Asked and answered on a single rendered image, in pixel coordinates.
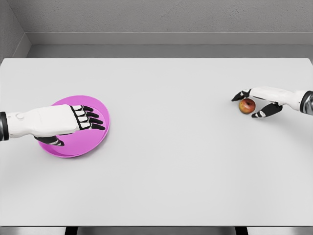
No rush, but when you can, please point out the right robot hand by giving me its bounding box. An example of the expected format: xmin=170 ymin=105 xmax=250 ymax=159
xmin=231 ymin=86 xmax=287 ymax=119

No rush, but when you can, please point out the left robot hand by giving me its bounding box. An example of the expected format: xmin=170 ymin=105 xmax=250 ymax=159
xmin=28 ymin=104 xmax=106 ymax=147

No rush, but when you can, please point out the red yellow apple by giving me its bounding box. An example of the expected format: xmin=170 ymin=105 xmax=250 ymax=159
xmin=239 ymin=98 xmax=256 ymax=115

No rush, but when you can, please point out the pink round plate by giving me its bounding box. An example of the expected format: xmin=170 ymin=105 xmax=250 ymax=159
xmin=37 ymin=95 xmax=111 ymax=159

